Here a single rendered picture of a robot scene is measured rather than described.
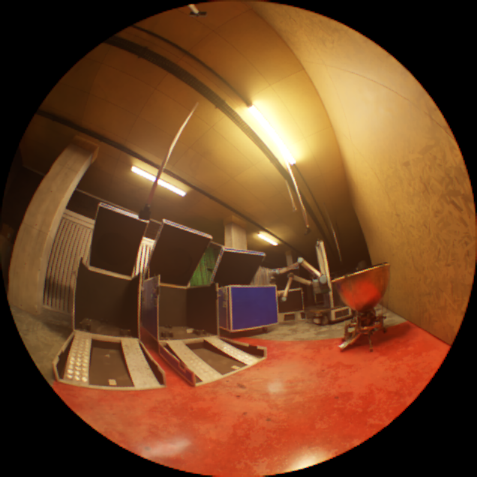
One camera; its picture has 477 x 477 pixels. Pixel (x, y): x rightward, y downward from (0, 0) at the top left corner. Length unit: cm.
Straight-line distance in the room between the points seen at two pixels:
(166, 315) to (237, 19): 461
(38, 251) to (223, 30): 384
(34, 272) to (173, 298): 255
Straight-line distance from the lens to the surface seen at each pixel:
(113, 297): 270
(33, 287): 296
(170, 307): 293
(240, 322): 268
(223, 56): 257
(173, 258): 267
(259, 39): 262
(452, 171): 109
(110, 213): 228
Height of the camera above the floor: 68
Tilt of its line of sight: 24 degrees up
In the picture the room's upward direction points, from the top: 2 degrees counter-clockwise
